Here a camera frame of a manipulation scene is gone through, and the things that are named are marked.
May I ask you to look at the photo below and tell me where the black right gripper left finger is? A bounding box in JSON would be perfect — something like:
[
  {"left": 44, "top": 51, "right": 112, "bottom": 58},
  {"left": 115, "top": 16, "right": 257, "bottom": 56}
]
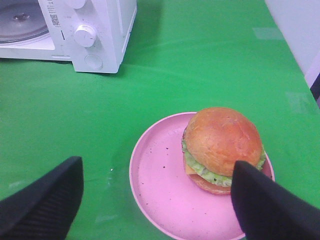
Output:
[{"left": 0, "top": 156, "right": 83, "bottom": 240}]

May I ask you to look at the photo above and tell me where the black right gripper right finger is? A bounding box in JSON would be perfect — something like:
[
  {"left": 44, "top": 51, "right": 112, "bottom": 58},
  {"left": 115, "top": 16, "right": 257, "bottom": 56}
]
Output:
[{"left": 231, "top": 161, "right": 320, "bottom": 240}]

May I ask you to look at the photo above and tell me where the burger with lettuce and tomato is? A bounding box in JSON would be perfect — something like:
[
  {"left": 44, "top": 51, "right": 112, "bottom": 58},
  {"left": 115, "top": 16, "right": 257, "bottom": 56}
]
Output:
[{"left": 181, "top": 107, "right": 267, "bottom": 195}]

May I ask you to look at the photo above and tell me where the pink round plate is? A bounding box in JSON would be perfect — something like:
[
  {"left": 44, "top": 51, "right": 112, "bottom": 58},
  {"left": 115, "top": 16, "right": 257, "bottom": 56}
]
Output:
[{"left": 129, "top": 111, "right": 276, "bottom": 240}]

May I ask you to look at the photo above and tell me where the round microwave door button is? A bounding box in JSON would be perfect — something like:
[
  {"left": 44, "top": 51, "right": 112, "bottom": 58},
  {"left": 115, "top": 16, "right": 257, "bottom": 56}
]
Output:
[{"left": 84, "top": 54, "right": 103, "bottom": 70}]

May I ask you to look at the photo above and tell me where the white microwave knob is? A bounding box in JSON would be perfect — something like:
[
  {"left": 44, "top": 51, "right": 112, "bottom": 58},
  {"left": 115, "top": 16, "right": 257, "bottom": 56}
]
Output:
[
  {"left": 69, "top": 0, "right": 87, "bottom": 10},
  {"left": 73, "top": 24, "right": 97, "bottom": 48}
]

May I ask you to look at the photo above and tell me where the white microwave oven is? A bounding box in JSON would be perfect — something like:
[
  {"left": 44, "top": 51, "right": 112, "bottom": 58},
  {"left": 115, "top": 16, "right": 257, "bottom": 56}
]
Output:
[{"left": 0, "top": 0, "right": 137, "bottom": 74}]

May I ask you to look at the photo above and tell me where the glass microwave turntable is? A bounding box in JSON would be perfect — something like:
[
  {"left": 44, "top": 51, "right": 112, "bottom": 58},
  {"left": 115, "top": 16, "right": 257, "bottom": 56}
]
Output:
[{"left": 0, "top": 0, "right": 49, "bottom": 44}]

